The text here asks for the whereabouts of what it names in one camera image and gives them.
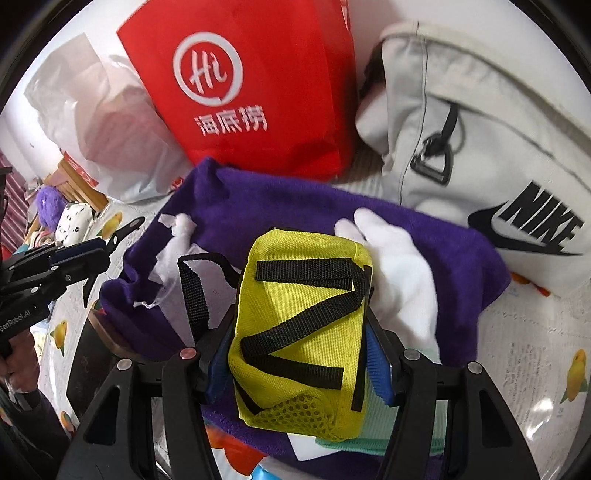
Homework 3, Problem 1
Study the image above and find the white rubber glove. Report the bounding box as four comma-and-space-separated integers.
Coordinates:
315, 207, 449, 458

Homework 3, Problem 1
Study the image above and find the yellow mesh pouch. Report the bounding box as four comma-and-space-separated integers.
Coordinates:
228, 229, 373, 442

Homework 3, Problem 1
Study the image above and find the blue tissue pack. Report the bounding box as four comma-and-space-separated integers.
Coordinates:
249, 464, 280, 480

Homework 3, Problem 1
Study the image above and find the person's left hand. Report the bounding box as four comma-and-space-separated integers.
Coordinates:
0, 329, 40, 393

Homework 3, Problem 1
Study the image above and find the white spotted plush toy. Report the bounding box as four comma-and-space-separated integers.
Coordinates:
54, 203, 93, 247

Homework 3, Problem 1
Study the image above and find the purple plush toy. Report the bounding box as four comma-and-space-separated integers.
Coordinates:
35, 186, 68, 232

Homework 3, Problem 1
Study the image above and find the wooden bed headboard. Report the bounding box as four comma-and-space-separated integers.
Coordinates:
43, 153, 108, 214

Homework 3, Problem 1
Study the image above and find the white knotted cloth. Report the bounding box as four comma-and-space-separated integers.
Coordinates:
133, 213, 204, 346

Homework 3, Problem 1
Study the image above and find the dark green tea box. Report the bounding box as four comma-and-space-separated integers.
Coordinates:
66, 308, 183, 419

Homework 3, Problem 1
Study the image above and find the purple towel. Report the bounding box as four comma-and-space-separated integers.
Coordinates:
98, 156, 512, 480

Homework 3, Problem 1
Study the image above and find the white Miniso plastic bag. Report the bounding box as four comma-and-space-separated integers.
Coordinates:
25, 34, 192, 203

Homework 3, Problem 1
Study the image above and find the grey Nike bag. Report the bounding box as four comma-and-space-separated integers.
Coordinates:
356, 21, 590, 295

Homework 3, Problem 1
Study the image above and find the red paper shopping bag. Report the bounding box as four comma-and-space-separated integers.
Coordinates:
117, 1, 356, 181

